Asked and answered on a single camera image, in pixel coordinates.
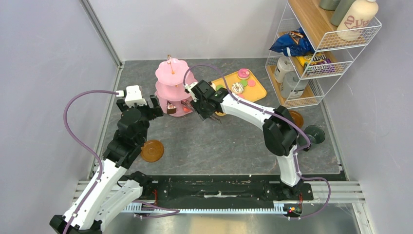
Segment yellow serving tray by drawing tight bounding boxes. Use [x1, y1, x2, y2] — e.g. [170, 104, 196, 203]
[224, 71, 267, 102]

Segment pink frosted donut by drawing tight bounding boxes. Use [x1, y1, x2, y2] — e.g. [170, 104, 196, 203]
[237, 68, 250, 80]

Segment grey jar lower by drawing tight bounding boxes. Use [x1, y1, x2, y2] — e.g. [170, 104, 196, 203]
[281, 72, 308, 99]

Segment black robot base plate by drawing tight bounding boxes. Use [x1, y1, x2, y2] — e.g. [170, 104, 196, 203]
[140, 175, 314, 209]

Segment metal serving tongs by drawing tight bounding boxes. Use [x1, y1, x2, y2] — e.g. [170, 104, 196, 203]
[181, 99, 222, 124]

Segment cream labelled bottle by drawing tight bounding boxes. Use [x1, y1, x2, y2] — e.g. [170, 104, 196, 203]
[337, 0, 378, 41]

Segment white jar upper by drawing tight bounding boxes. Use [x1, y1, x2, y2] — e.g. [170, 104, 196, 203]
[274, 56, 295, 84]

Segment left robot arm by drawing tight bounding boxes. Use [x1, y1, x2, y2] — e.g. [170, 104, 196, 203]
[50, 95, 164, 234]

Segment grey-green bottle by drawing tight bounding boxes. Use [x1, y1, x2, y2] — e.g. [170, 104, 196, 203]
[330, 0, 355, 27]

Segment yellow candy bag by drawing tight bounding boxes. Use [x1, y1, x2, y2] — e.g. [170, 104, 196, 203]
[296, 52, 333, 72]

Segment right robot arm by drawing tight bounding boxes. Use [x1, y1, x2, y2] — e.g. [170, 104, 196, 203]
[184, 80, 304, 199]

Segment dark green cup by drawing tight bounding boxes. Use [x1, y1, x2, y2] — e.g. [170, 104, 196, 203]
[304, 125, 326, 151]

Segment blue snack bag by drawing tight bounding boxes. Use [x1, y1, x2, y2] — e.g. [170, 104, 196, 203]
[269, 27, 315, 57]

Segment pink three-tier cake stand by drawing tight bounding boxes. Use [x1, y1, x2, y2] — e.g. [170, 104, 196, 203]
[155, 55, 196, 117]

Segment brown saucer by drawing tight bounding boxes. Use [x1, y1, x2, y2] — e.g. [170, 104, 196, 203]
[289, 110, 304, 128]
[141, 140, 164, 162]

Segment white chocolate-drizzle donut centre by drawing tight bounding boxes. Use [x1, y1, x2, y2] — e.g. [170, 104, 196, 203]
[230, 82, 245, 95]

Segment brown saucer right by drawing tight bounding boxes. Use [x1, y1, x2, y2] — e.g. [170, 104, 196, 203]
[289, 110, 304, 128]

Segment white wire shelf rack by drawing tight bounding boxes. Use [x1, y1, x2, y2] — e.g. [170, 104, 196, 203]
[265, 0, 382, 109]

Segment chocolate cake slice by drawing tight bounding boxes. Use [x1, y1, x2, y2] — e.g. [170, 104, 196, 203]
[166, 101, 177, 115]

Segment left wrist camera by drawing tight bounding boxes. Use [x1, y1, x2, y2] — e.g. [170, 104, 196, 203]
[116, 85, 147, 107]

